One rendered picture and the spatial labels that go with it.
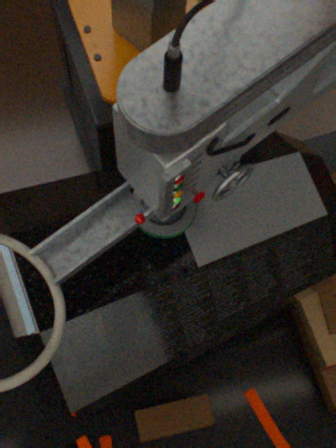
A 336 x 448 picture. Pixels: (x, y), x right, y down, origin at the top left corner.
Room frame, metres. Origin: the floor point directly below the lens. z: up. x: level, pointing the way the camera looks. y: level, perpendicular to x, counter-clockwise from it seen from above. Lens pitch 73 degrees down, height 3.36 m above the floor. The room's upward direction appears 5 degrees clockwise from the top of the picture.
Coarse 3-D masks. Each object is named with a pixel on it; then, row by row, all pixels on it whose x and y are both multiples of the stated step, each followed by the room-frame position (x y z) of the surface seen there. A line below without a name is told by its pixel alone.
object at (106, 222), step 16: (112, 192) 0.80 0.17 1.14; (128, 192) 0.82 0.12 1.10; (96, 208) 0.75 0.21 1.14; (112, 208) 0.77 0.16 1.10; (128, 208) 0.77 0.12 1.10; (144, 208) 0.78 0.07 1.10; (80, 224) 0.71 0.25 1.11; (96, 224) 0.71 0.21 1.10; (112, 224) 0.72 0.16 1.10; (128, 224) 0.72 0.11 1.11; (48, 240) 0.64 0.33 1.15; (64, 240) 0.65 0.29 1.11; (80, 240) 0.66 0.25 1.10; (96, 240) 0.66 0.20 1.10; (112, 240) 0.65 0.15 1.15; (48, 256) 0.60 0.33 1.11; (64, 256) 0.61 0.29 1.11; (80, 256) 0.61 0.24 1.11; (96, 256) 0.61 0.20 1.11; (64, 272) 0.55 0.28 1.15
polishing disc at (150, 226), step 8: (136, 192) 0.89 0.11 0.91; (192, 200) 0.88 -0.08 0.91; (184, 208) 0.85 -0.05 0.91; (192, 208) 0.86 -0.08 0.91; (176, 216) 0.82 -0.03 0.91; (184, 216) 0.83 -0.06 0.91; (192, 216) 0.83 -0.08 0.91; (144, 224) 0.79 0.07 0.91; (152, 224) 0.79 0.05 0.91; (160, 224) 0.79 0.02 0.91; (168, 224) 0.79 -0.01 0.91; (176, 224) 0.80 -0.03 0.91; (184, 224) 0.80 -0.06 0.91; (152, 232) 0.76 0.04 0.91; (160, 232) 0.77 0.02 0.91; (168, 232) 0.77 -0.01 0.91; (176, 232) 0.77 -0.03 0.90
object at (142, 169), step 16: (112, 112) 0.87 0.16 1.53; (224, 128) 0.84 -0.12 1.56; (128, 144) 0.82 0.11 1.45; (208, 144) 0.81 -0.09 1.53; (128, 160) 0.83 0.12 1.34; (144, 160) 0.78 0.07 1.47; (160, 160) 0.74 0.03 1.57; (176, 160) 0.74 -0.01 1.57; (208, 160) 0.82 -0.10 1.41; (128, 176) 0.83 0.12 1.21; (144, 176) 0.78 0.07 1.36; (192, 176) 0.78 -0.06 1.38; (208, 176) 0.83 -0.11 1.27; (144, 192) 0.78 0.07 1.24
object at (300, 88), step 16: (304, 64) 1.07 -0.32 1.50; (320, 64) 1.09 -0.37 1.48; (288, 80) 1.04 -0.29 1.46; (304, 80) 1.05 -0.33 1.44; (320, 80) 1.16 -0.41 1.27; (272, 96) 1.01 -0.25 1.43; (288, 96) 1.02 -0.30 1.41; (304, 96) 1.08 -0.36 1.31; (240, 112) 0.96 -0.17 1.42; (256, 112) 0.96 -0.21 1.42; (272, 112) 0.99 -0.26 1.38; (288, 112) 1.04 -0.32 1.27; (240, 128) 0.92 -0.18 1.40; (256, 128) 0.95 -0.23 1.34; (272, 128) 1.01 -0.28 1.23; (224, 144) 0.87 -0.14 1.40; (240, 144) 0.88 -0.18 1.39; (224, 160) 0.88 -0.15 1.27
